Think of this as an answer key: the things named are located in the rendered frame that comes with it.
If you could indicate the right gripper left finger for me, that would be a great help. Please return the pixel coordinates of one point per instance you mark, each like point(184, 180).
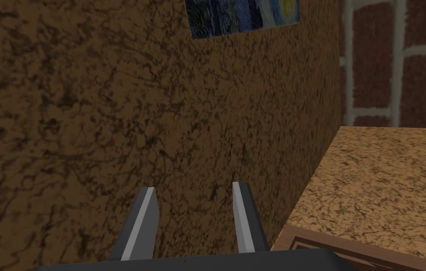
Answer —
point(139, 229)

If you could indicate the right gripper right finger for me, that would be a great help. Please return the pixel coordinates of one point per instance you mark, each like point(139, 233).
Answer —
point(248, 222)

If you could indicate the brown wooden cupboard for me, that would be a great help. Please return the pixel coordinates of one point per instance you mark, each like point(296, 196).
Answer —
point(352, 254)

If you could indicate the blue swirly night-sky painting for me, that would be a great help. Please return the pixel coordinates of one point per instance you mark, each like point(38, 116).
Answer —
point(241, 15)

